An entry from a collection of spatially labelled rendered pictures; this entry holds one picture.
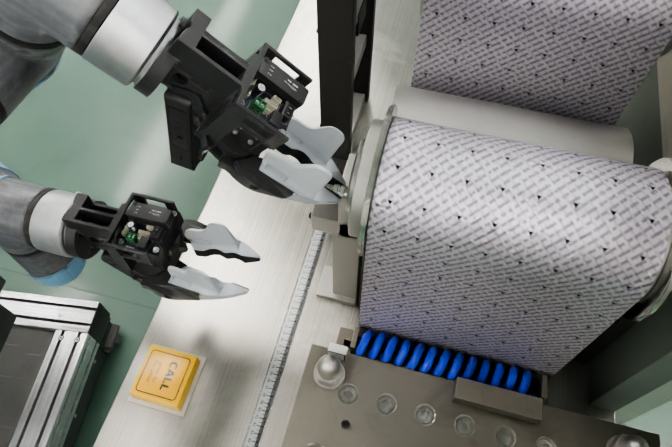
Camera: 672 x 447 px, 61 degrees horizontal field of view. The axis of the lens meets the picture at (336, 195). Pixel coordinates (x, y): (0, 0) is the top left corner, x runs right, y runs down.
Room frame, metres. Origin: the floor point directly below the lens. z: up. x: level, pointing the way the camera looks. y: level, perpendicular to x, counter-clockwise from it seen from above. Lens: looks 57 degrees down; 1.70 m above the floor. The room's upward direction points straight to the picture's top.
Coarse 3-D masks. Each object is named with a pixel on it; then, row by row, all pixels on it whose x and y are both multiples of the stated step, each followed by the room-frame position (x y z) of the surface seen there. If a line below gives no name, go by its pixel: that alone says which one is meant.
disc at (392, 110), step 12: (396, 108) 0.36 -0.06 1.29; (384, 120) 0.32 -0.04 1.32; (384, 132) 0.31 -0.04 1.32; (384, 144) 0.30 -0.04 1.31; (372, 168) 0.28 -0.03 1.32; (372, 180) 0.27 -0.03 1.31; (372, 192) 0.26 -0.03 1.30; (360, 228) 0.24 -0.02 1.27; (360, 240) 0.24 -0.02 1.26; (360, 252) 0.24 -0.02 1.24
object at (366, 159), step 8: (376, 120) 0.34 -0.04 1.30; (376, 128) 0.33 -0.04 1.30; (368, 136) 0.32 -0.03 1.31; (376, 136) 0.32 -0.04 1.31; (368, 144) 0.31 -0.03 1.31; (376, 144) 0.31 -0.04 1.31; (368, 152) 0.30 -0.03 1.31; (360, 160) 0.29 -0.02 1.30; (368, 160) 0.29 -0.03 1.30; (360, 168) 0.29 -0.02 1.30; (368, 168) 0.29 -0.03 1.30; (360, 176) 0.28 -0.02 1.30; (368, 176) 0.28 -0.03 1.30; (360, 184) 0.27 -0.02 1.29; (360, 192) 0.27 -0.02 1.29; (352, 200) 0.27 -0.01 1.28; (360, 200) 0.26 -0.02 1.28; (352, 208) 0.26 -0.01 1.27; (360, 208) 0.26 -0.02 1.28; (352, 216) 0.26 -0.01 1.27; (360, 216) 0.26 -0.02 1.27; (352, 224) 0.26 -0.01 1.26; (352, 232) 0.26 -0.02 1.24; (664, 256) 0.21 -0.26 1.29; (664, 264) 0.20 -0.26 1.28; (656, 280) 0.19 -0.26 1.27
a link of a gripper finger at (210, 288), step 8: (176, 272) 0.27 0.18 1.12; (184, 272) 0.27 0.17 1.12; (192, 272) 0.27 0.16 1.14; (200, 272) 0.26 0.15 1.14; (176, 280) 0.27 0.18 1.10; (184, 280) 0.27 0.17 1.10; (192, 280) 0.27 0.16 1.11; (200, 280) 0.26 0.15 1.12; (208, 280) 0.26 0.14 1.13; (216, 280) 0.27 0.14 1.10; (192, 288) 0.26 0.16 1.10; (200, 288) 0.26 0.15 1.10; (208, 288) 0.26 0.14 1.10; (216, 288) 0.26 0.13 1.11; (224, 288) 0.26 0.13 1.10; (232, 288) 0.26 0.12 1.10; (240, 288) 0.26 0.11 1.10; (248, 288) 0.26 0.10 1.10; (200, 296) 0.25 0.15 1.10; (208, 296) 0.25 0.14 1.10; (216, 296) 0.25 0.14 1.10; (224, 296) 0.25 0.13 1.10; (232, 296) 0.26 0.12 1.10
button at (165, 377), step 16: (160, 352) 0.25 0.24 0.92; (176, 352) 0.25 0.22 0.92; (144, 368) 0.22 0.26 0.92; (160, 368) 0.22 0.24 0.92; (176, 368) 0.22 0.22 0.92; (192, 368) 0.22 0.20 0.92; (144, 384) 0.20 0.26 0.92; (160, 384) 0.20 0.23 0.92; (176, 384) 0.20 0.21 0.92; (144, 400) 0.19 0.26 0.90; (160, 400) 0.18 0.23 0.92; (176, 400) 0.18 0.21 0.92
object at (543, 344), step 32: (384, 288) 0.24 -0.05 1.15; (416, 288) 0.23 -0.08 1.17; (384, 320) 0.24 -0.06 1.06; (416, 320) 0.23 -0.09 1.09; (448, 320) 0.22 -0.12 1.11; (480, 320) 0.21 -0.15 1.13; (512, 320) 0.21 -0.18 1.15; (544, 320) 0.20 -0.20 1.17; (480, 352) 0.21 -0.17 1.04; (512, 352) 0.20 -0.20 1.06; (544, 352) 0.19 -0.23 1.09; (576, 352) 0.19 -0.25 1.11
